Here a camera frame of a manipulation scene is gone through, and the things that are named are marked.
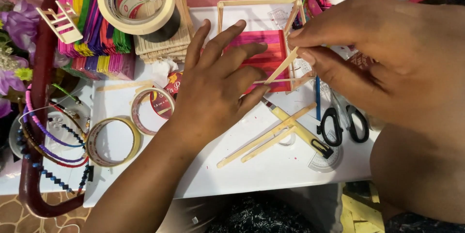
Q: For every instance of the person's right hand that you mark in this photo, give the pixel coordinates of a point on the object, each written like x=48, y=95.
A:
x=381, y=58

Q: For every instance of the person's left hand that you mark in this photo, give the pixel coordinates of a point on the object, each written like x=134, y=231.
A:
x=207, y=95

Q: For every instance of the plain wooden craft stick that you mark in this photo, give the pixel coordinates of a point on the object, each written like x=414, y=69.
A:
x=281, y=68

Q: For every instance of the wooden stick house frame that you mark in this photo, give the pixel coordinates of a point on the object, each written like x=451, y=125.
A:
x=254, y=2

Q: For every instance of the red tape wrapper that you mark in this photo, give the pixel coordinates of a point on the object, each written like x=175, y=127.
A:
x=173, y=82

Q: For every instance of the red label double-sided tape roll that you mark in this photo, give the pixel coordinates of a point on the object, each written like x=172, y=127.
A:
x=160, y=104

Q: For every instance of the crumpled white tissue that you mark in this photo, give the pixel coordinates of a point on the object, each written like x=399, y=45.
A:
x=163, y=69

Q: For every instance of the stack of plain wooden sticks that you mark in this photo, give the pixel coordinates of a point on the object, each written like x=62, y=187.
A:
x=165, y=48

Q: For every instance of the long joined wooden sticks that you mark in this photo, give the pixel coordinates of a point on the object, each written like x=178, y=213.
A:
x=254, y=142

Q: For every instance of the blue pen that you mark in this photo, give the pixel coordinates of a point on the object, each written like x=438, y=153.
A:
x=318, y=98

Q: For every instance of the pink red stick panel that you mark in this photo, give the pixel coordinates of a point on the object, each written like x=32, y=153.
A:
x=270, y=55

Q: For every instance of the black tape roll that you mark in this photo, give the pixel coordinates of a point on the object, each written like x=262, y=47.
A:
x=169, y=28

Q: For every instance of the short joined wooden sticks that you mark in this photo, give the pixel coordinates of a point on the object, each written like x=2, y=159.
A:
x=267, y=146

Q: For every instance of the long wooden stick strip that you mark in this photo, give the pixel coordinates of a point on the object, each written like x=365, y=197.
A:
x=123, y=85

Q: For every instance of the yellowish clear tape roll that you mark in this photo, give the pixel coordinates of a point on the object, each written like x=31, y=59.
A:
x=136, y=142

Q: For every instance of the white foam board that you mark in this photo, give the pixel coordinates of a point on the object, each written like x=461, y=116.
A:
x=261, y=167

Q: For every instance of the clear plastic ruler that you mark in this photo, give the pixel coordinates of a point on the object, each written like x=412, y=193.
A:
x=279, y=18

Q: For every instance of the pile of flat coloured sticks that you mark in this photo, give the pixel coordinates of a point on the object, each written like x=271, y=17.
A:
x=105, y=66

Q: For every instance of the yellow utility knife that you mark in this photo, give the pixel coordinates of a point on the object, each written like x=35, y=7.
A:
x=308, y=137

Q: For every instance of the clear plastic protractor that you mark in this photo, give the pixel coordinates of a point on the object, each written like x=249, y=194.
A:
x=325, y=162

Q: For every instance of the stack of upright coloured sticks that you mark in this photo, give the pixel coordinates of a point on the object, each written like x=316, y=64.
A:
x=90, y=37

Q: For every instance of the person's dark patterned clothing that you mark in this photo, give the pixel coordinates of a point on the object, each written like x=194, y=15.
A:
x=261, y=213

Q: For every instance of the large beige masking tape roll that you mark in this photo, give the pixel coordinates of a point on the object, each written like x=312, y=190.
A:
x=109, y=6

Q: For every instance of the white plastic dish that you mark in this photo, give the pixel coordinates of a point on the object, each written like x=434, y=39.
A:
x=58, y=122

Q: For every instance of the yellow paper scraps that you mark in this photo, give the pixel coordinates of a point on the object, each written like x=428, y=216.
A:
x=359, y=213

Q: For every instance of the miniature wooden stick chair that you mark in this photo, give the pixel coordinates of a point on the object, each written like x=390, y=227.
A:
x=63, y=20

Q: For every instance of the purple artificial flowers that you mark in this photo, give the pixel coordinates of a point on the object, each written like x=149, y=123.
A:
x=16, y=29

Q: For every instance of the dark red curved frame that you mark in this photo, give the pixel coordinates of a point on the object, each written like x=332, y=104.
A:
x=40, y=80

